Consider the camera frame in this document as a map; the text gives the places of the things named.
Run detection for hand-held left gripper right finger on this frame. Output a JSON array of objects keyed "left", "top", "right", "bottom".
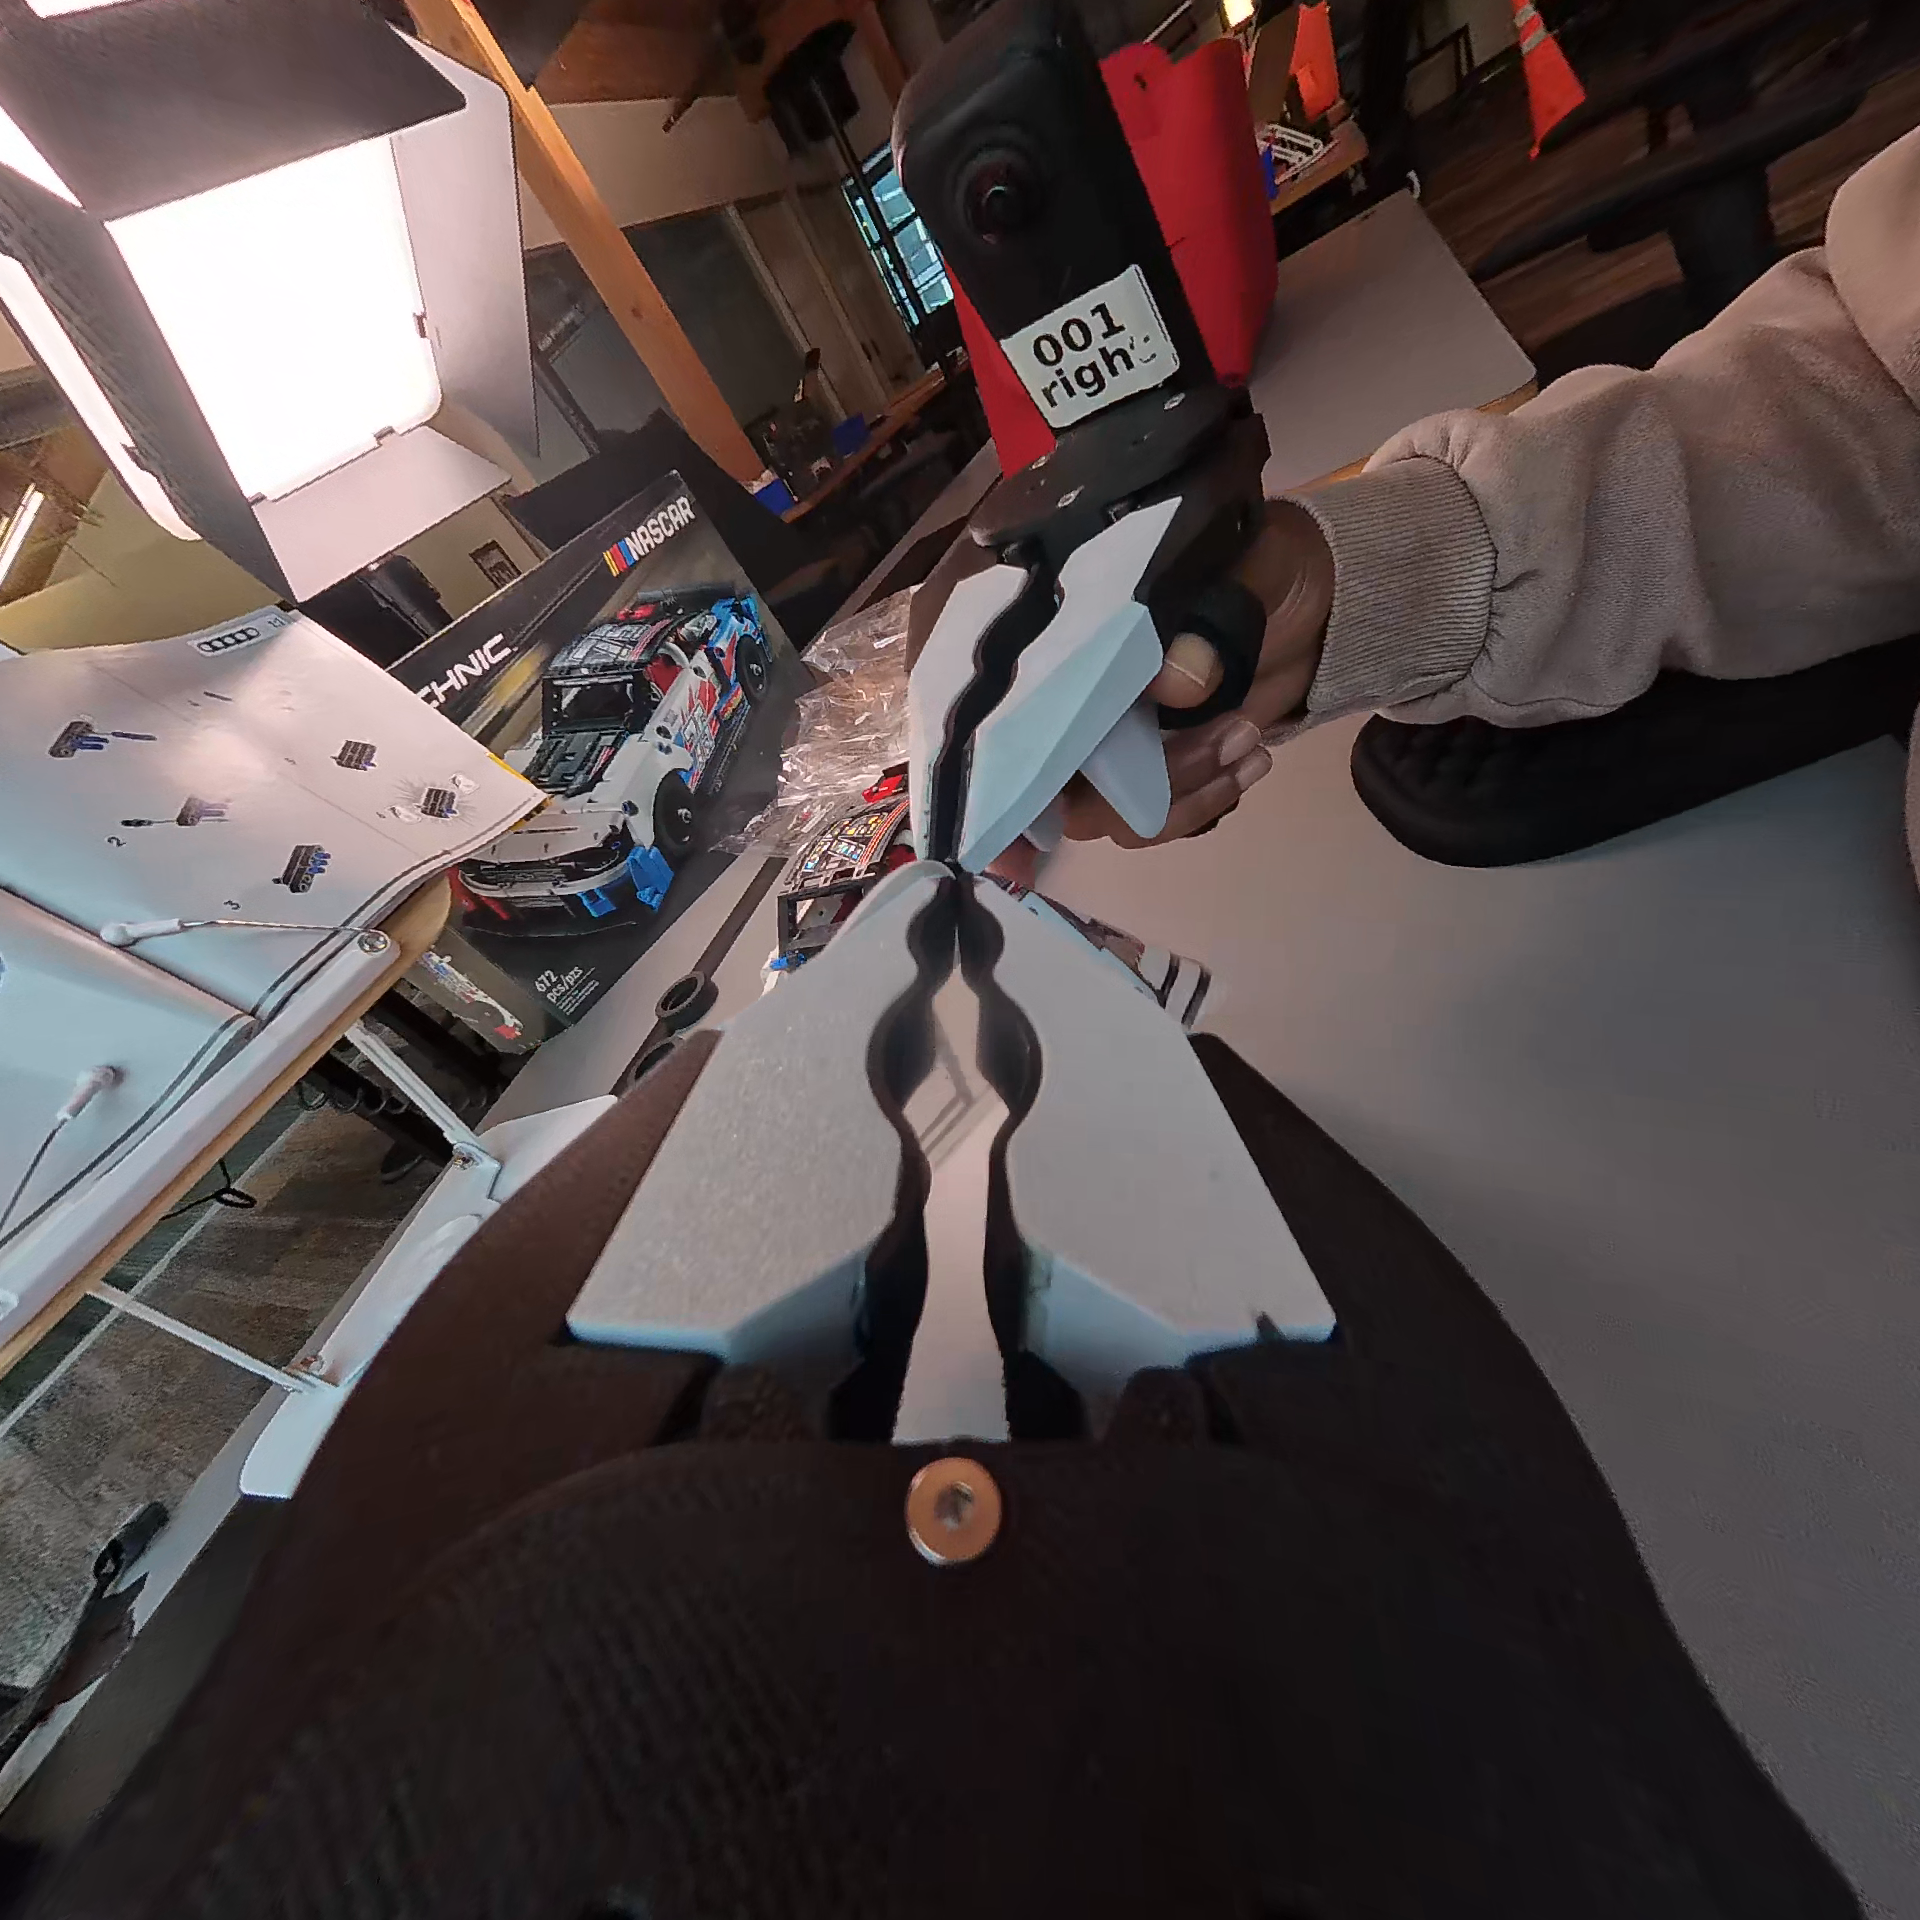
[{"left": 957, "top": 872, "right": 1340, "bottom": 1424}]

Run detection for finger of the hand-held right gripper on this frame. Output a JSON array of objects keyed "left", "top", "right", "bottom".
[
  {"left": 957, "top": 502, "right": 1185, "bottom": 876},
  {"left": 904, "top": 560, "right": 1039, "bottom": 869}
]

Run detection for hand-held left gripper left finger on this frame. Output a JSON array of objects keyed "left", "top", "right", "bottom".
[{"left": 564, "top": 866, "right": 957, "bottom": 1431}]

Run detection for person's right forearm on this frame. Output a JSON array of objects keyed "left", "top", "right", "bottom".
[{"left": 1296, "top": 135, "right": 1920, "bottom": 752}]

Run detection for grey desk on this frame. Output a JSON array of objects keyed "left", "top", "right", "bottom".
[{"left": 479, "top": 644, "right": 1920, "bottom": 1920}]

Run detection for person's right hand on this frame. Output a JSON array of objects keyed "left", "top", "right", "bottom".
[{"left": 1068, "top": 506, "right": 1340, "bottom": 850}]

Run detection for clear plastic bags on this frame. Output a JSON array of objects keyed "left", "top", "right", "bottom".
[{"left": 780, "top": 591, "right": 944, "bottom": 858}]

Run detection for window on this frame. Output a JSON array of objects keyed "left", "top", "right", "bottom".
[{"left": 844, "top": 135, "right": 957, "bottom": 366}]

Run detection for toy race car model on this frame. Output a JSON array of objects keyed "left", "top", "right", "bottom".
[{"left": 773, "top": 761, "right": 1215, "bottom": 1037}]

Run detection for toy car set box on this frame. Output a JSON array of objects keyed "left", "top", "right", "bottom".
[{"left": 382, "top": 471, "right": 804, "bottom": 1056}]

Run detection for white table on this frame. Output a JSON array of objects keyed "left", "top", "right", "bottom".
[{"left": 1274, "top": 186, "right": 1541, "bottom": 496}]

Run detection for white book stand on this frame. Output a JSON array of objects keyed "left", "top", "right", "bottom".
[{"left": 0, "top": 901, "right": 624, "bottom": 1502}]

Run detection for orange traffic cone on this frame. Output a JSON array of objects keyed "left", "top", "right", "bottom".
[{"left": 1511, "top": 0, "right": 1588, "bottom": 154}]

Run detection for instruction booklet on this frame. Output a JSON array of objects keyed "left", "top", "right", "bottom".
[{"left": 0, "top": 608, "right": 549, "bottom": 1021}]

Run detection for black office chair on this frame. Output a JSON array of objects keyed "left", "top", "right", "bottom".
[{"left": 1477, "top": 0, "right": 1876, "bottom": 336}]

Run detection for studio light panel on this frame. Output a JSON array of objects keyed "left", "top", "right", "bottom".
[{"left": 0, "top": 0, "right": 544, "bottom": 606}]

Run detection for wooden post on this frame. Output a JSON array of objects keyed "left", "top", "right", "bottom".
[{"left": 402, "top": 0, "right": 770, "bottom": 485}]

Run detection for white page holder cord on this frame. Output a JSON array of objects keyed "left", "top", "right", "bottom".
[
  {"left": 103, "top": 911, "right": 396, "bottom": 965},
  {"left": 0, "top": 1063, "right": 126, "bottom": 1238}
]

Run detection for black strap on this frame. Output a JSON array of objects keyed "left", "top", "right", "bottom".
[{"left": 0, "top": 1500, "right": 168, "bottom": 1759}]

